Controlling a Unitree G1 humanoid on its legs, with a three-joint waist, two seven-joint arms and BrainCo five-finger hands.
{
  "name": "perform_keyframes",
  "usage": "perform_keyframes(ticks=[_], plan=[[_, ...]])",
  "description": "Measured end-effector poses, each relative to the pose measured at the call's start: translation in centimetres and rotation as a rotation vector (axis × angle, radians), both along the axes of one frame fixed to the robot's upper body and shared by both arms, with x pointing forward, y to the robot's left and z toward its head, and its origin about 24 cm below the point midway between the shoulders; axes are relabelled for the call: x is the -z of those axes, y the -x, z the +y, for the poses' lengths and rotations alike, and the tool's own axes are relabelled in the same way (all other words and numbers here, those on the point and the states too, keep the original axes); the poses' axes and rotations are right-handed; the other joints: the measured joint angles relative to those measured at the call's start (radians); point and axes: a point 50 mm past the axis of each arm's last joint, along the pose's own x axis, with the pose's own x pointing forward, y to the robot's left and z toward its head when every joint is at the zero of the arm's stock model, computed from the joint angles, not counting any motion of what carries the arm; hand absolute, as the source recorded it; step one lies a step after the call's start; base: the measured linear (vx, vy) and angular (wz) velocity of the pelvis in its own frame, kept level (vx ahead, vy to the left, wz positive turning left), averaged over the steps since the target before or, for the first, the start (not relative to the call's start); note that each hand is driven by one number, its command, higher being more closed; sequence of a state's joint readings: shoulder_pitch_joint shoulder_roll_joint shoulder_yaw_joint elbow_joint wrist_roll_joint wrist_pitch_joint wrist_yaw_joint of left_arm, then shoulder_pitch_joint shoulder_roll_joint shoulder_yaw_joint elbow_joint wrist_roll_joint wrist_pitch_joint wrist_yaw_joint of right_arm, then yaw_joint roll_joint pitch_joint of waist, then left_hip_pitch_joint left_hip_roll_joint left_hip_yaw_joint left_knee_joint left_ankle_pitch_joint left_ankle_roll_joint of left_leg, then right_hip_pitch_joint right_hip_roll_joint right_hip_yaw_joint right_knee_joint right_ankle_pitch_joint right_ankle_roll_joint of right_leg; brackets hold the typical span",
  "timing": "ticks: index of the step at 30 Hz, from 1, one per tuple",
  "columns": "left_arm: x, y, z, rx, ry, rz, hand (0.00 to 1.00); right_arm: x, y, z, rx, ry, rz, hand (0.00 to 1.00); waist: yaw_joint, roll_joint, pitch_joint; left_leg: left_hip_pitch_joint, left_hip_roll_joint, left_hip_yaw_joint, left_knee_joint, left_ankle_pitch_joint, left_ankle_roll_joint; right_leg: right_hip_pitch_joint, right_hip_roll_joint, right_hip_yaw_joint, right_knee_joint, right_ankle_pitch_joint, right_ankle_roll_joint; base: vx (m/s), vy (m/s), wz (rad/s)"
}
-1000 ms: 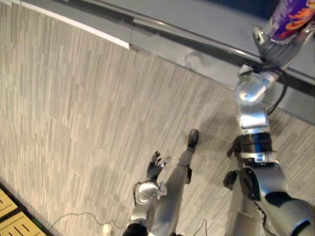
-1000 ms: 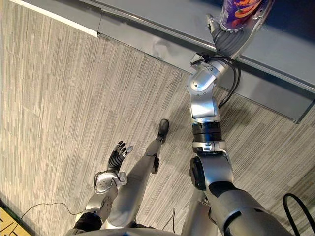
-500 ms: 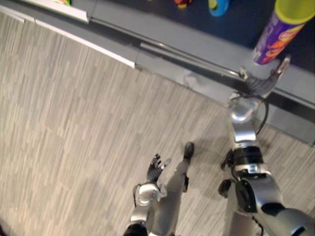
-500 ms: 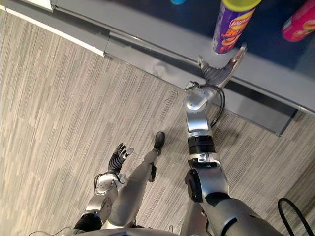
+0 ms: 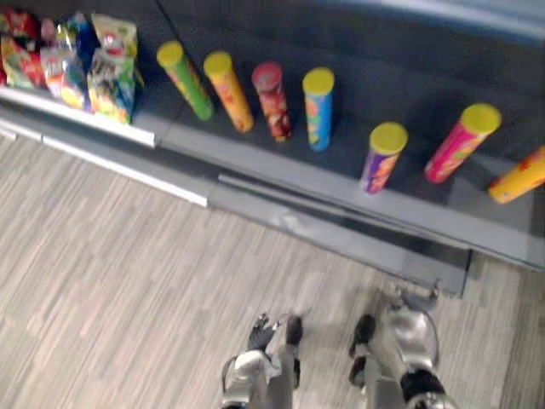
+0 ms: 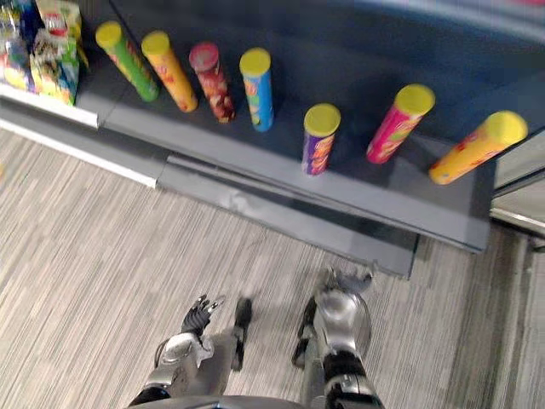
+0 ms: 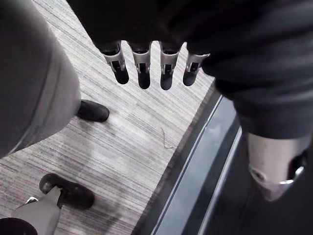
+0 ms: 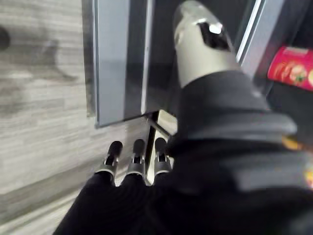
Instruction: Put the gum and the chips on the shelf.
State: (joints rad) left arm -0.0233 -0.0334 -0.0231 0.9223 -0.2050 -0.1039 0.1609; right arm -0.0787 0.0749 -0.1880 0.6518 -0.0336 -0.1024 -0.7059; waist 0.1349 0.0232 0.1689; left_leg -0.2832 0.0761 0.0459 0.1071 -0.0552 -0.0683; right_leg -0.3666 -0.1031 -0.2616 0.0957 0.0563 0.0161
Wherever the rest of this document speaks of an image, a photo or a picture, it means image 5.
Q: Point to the red green chips bag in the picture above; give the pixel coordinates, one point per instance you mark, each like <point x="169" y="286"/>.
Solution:
<point x="21" y="64"/>

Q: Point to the white shelf price rail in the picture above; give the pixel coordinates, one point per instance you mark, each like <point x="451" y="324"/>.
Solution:
<point x="106" y="123"/>

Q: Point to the right robot leg with dark foot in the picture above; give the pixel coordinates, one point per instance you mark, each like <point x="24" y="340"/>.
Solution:
<point x="374" y="383"/>

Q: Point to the white shelf base strip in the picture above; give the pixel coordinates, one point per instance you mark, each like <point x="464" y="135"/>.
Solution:
<point x="127" y="170"/>

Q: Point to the green chips can yellow lid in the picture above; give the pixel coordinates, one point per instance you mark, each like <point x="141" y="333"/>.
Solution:
<point x="189" y="85"/>

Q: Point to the white blue chips bag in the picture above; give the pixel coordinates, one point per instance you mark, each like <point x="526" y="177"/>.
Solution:
<point x="64" y="78"/>

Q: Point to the blue chips can yellow lid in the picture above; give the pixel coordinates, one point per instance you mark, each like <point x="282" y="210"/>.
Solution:
<point x="318" y="115"/>

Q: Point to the orange chips can yellow lid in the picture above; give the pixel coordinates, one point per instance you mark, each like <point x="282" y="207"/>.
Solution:
<point x="232" y="96"/>

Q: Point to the purple chips can yellow lid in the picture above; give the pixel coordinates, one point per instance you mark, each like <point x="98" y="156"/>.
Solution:
<point x="381" y="164"/>

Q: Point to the red chips can red lid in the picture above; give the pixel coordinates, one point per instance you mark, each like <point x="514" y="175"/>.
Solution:
<point x="274" y="104"/>

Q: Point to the robot leg with dark foot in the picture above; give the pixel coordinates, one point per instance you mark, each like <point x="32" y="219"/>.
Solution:
<point x="287" y="375"/>
<point x="374" y="383"/>

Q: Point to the dark red chips bag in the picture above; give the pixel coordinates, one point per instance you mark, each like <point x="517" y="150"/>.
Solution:
<point x="21" y="25"/>

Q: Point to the orange chips can red print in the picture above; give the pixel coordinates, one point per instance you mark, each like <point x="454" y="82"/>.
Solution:
<point x="519" y="179"/>

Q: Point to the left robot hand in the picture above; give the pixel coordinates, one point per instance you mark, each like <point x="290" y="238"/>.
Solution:
<point x="260" y="336"/>

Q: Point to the dark grey shop shelf unit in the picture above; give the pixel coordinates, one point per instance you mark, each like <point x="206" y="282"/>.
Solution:
<point x="383" y="76"/>

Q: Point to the green white chips bag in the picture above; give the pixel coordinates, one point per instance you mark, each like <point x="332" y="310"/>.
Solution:
<point x="113" y="91"/>

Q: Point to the pink chips can yellow lid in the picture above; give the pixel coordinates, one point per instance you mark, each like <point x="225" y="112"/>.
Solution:
<point x="460" y="147"/>

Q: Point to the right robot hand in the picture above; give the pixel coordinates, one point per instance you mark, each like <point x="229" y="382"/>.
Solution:
<point x="411" y="300"/>

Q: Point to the light green chips bag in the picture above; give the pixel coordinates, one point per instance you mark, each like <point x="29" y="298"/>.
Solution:
<point x="121" y="36"/>

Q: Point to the left robot leg with dark foot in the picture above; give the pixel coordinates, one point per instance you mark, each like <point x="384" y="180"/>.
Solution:
<point x="287" y="375"/>

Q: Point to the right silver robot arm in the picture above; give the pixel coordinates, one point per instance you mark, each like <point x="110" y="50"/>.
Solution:
<point x="409" y="345"/>

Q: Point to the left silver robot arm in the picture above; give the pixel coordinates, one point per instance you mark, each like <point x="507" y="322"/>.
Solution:
<point x="251" y="375"/>

